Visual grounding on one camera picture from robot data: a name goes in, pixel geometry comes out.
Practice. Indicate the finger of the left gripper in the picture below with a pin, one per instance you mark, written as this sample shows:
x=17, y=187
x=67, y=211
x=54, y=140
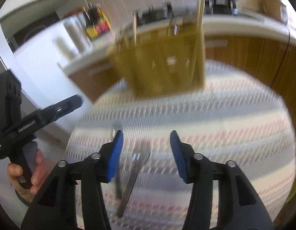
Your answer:
x=41, y=118

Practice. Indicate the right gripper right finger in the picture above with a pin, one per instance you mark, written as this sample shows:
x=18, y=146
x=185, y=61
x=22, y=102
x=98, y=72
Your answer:
x=240, y=206

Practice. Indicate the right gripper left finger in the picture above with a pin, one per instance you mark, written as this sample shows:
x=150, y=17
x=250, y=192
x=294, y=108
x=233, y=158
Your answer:
x=54, y=205

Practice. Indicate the bamboo chopstick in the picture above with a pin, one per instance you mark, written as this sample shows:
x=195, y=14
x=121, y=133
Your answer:
x=134, y=26
x=200, y=10

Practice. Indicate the person's left hand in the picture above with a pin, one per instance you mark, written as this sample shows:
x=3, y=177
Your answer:
x=40, y=174

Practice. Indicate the striped woven table mat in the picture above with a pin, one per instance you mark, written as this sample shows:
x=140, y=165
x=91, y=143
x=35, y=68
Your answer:
x=235, y=117

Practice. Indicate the clear plastic spoon large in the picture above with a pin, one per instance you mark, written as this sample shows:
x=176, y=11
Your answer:
x=141, y=154

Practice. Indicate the steel cylinder canister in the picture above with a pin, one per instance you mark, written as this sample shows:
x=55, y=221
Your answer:
x=77, y=34

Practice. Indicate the dark soy sauce bottle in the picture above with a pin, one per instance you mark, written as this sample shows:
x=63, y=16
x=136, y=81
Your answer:
x=90, y=28

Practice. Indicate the yellow plastic utensil basket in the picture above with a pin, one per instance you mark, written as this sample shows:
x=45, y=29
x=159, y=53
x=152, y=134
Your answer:
x=163, y=61

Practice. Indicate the black gas stove top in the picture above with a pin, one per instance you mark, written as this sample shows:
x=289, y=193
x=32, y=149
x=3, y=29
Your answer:
x=165, y=12

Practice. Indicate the beige rice cooker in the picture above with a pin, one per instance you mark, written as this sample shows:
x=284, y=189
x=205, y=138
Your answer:
x=276, y=10

